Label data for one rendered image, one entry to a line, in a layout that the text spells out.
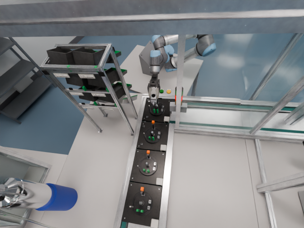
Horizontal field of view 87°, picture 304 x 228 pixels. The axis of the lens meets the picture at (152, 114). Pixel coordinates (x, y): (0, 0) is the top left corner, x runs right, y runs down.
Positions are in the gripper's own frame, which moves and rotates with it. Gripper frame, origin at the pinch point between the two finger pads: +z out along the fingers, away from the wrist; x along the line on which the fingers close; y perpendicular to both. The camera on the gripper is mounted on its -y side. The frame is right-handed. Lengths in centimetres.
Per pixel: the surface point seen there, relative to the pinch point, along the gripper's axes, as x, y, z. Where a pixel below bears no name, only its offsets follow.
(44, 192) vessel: 52, -64, 44
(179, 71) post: -19, -40, -25
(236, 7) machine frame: -25, -102, -37
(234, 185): -65, -23, 55
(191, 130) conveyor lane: -32.9, 1.5, 26.8
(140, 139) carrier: 7.6, -11.2, 33.1
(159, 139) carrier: -7.3, -11.7, 30.5
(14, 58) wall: 273, 129, -20
